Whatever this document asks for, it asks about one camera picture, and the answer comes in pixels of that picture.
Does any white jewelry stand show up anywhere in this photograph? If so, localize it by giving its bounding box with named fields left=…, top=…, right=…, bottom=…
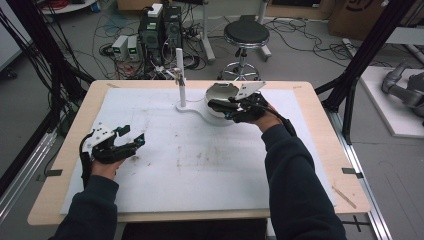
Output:
left=171, top=47, right=236, bottom=127

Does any black round stool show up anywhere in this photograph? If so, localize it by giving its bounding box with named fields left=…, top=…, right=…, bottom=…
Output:
left=218, top=14, right=271, bottom=82

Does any white floor platform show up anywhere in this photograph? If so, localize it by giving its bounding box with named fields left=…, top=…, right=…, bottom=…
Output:
left=359, top=64, right=424, bottom=139

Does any thin wooden stick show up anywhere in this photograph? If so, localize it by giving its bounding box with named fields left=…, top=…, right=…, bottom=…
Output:
left=331, top=185, right=358, bottom=210

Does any white foam mat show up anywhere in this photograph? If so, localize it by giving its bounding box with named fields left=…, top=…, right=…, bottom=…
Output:
left=59, top=87, right=336, bottom=215

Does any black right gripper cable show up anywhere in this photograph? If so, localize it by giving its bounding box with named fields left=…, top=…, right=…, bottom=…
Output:
left=244, top=99, right=298, bottom=137

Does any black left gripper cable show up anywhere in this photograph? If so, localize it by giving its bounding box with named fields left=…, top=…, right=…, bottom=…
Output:
left=78, top=130, right=97, bottom=188

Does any brown cardboard box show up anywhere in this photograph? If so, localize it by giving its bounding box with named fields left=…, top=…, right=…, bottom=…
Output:
left=328, top=0, right=389, bottom=41

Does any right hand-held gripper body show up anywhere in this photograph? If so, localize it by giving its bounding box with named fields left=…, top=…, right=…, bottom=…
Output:
left=229, top=81, right=270, bottom=124

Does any white bench power supply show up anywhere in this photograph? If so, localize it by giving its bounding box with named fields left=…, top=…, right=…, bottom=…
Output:
left=111, top=34, right=130, bottom=61
left=126, top=34, right=141, bottom=62

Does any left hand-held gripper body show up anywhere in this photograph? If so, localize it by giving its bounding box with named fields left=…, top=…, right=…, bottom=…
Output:
left=81, top=122, right=138, bottom=165

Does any small white box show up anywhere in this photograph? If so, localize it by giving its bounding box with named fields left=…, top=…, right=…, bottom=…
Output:
left=147, top=3, right=164, bottom=18

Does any person's right hand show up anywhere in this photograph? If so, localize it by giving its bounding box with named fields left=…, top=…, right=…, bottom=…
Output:
left=254, top=105, right=285, bottom=134

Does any silver aluminium rail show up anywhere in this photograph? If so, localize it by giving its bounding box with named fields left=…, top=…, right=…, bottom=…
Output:
left=326, top=109, right=394, bottom=240
left=0, top=130, right=58, bottom=223

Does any white egg-shaped bowl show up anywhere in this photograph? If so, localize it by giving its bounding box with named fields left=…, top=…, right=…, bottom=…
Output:
left=204, top=82, right=243, bottom=120

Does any black metal frame post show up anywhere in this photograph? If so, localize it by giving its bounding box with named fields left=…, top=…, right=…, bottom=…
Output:
left=0, top=0, right=96, bottom=108
left=314, top=0, right=424, bottom=145

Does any black computer tower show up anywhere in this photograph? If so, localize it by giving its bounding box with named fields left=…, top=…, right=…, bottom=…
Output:
left=138, top=13, right=165, bottom=65
left=163, top=4, right=184, bottom=51

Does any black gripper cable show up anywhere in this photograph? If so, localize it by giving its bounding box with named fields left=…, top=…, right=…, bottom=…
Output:
left=244, top=99, right=298, bottom=137
left=78, top=130, right=97, bottom=188

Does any person's left hand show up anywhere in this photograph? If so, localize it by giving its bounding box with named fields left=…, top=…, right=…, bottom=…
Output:
left=90, top=156, right=126, bottom=181

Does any white metal table leg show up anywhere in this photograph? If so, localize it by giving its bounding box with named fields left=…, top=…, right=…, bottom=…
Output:
left=199, top=0, right=217, bottom=63
left=257, top=0, right=273, bottom=62

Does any tangle of black floor cables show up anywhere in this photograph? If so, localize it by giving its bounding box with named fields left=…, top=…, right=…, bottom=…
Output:
left=266, top=17, right=355, bottom=69

